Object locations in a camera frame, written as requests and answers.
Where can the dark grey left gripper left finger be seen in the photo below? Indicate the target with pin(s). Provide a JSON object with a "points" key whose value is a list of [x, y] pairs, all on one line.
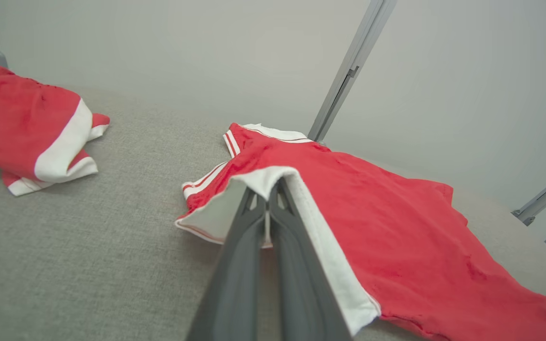
{"points": [[235, 284]]}

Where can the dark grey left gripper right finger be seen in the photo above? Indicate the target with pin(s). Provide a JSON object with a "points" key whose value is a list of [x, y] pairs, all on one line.
{"points": [[301, 284]]}

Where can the red jersey with number print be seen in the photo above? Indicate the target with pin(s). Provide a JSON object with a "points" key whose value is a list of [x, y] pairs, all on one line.
{"points": [[396, 227]]}

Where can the red shorts with white trim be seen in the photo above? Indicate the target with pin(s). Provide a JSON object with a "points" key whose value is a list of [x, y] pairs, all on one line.
{"points": [[12, 123]]}

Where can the grey upholstered fabric platform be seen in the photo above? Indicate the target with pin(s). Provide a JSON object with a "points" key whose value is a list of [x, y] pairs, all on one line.
{"points": [[97, 265]]}

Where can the grey partition post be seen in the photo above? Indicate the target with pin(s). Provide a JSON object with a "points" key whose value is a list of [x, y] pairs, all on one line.
{"points": [[349, 71]]}

